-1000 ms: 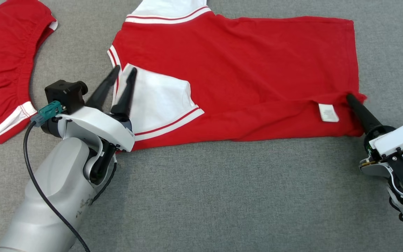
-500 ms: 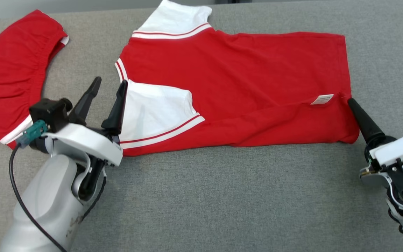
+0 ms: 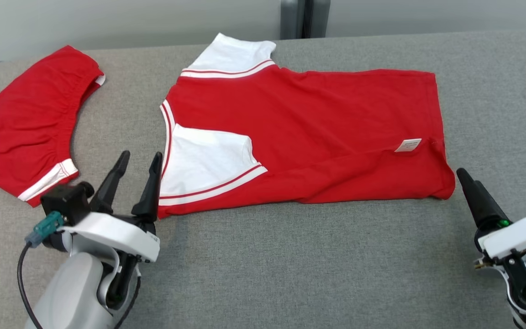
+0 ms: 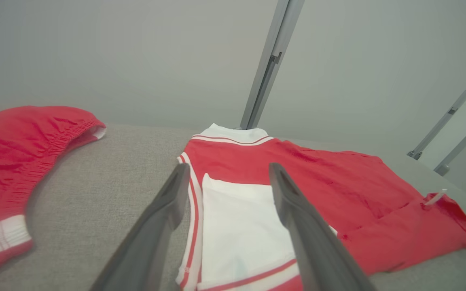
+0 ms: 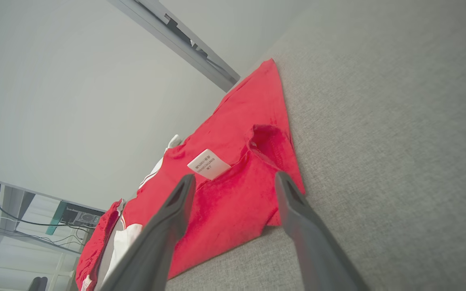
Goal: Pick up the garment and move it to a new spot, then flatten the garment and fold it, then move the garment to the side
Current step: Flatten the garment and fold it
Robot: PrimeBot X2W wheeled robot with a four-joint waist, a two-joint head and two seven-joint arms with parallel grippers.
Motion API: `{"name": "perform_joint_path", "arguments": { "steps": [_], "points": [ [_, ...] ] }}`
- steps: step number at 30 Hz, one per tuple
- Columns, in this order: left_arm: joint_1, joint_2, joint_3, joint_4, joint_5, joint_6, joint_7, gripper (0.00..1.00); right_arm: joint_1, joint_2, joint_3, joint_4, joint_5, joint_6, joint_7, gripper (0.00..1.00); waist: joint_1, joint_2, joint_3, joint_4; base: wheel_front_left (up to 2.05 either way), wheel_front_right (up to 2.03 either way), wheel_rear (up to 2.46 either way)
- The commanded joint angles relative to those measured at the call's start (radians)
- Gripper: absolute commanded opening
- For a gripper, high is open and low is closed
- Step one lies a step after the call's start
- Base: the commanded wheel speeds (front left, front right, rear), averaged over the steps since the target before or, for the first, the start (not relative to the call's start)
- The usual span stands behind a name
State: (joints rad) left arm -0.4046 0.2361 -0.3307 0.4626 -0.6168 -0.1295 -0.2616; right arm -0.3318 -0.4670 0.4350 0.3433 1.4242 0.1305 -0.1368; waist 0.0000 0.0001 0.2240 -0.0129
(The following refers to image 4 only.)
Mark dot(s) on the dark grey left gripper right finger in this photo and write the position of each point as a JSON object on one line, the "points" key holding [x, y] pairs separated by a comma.
{"points": [[322, 266]]}

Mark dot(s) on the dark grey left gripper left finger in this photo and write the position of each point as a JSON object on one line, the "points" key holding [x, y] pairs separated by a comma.
{"points": [[144, 258]]}

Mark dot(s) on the red jersey with white trim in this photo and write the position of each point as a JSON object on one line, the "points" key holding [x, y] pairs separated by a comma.
{"points": [[358, 194]]}

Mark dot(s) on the grey metal partition post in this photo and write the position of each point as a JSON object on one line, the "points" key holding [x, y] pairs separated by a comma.
{"points": [[271, 64], [461, 145], [451, 113]]}

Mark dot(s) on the red shorts with white stripe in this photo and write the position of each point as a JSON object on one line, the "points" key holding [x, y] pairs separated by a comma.
{"points": [[10, 161]]}

